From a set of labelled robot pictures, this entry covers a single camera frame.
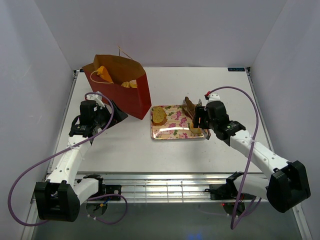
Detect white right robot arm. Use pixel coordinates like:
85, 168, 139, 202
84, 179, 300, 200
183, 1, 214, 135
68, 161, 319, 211
193, 93, 311, 213

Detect braided twisted bread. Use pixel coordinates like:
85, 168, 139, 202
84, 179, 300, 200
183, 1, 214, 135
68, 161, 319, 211
96, 65, 113, 84

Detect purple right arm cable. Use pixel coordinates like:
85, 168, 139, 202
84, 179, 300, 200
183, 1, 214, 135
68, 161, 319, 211
209, 86, 263, 230

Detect blue label sticker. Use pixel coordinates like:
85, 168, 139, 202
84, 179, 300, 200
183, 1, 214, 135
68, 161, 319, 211
227, 67, 246, 72

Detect floral serving tray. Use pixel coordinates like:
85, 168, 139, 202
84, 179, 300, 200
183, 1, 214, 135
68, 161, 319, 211
150, 105, 205, 140

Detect brown chocolate figure bread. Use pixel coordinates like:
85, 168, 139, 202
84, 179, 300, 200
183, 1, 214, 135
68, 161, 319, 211
182, 96, 196, 119

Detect red paper bag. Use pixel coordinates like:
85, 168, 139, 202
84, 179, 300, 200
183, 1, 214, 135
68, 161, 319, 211
82, 54, 152, 120

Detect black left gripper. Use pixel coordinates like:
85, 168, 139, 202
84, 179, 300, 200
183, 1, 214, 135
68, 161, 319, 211
93, 100, 128, 131

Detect large orange muffin bread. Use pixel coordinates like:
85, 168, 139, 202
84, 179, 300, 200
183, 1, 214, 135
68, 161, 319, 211
121, 81, 130, 88

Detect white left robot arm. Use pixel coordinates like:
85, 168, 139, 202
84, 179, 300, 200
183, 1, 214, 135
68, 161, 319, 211
34, 92, 128, 222

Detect small oval bread roll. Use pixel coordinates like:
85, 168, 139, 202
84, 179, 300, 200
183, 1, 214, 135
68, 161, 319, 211
129, 80, 138, 89

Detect aluminium frame rail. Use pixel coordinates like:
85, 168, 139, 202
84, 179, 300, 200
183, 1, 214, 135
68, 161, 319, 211
34, 172, 276, 205

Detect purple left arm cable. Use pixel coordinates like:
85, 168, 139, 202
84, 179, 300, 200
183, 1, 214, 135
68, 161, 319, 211
7, 91, 129, 228

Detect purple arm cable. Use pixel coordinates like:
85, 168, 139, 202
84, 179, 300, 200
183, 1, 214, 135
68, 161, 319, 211
209, 86, 263, 230
7, 91, 129, 228

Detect metal serving tongs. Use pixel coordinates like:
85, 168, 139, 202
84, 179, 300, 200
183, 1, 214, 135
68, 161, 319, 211
182, 96, 211, 140

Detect toast slice bread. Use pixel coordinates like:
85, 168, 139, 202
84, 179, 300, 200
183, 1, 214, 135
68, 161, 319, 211
151, 106, 167, 126

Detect round scored bun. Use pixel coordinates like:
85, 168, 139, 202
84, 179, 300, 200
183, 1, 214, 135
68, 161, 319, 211
189, 122, 202, 135

